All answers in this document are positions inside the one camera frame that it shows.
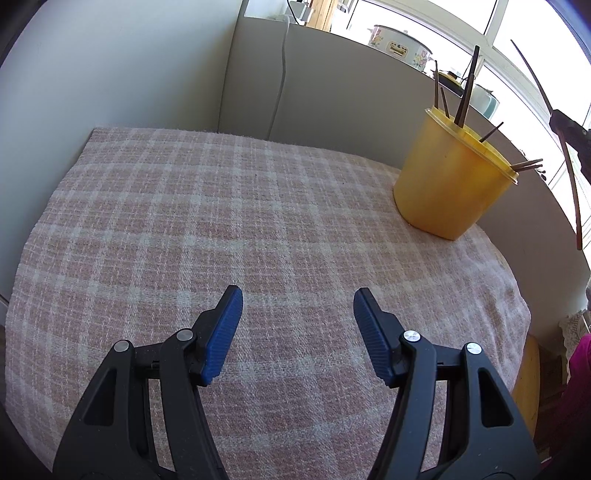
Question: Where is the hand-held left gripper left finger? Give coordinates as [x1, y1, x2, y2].
[52, 285, 244, 480]

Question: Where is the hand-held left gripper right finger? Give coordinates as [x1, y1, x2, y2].
[353, 287, 541, 480]

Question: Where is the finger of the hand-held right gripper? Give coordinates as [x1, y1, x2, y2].
[549, 108, 591, 183]

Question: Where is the black chopstick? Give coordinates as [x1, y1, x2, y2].
[478, 121, 505, 143]
[454, 45, 481, 126]

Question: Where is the yellow plastic container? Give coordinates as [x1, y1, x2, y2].
[392, 107, 520, 241]

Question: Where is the light blue kettle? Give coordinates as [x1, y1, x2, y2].
[471, 83, 502, 121]

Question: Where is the pink plaid cloth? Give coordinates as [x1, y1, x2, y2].
[4, 127, 532, 480]

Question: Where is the brown clay pot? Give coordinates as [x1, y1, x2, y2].
[436, 69, 465, 96]

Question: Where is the round wooden table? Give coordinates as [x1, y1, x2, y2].
[512, 335, 542, 440]

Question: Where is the white lace cloth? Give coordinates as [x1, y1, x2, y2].
[558, 313, 588, 352]

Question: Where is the white floral slow cooker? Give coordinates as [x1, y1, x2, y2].
[368, 24, 435, 71]

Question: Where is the person's pink clothing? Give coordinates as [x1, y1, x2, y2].
[554, 335, 591, 464]

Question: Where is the wooden cutting board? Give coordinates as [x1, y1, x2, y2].
[307, 0, 338, 32]

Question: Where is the white cabinet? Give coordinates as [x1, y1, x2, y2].
[0, 0, 243, 305]

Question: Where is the white power strip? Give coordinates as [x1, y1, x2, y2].
[286, 0, 315, 24]

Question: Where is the white window frame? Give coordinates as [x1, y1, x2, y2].
[342, 0, 591, 185]

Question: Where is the white cable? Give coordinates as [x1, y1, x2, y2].
[268, 21, 290, 139]

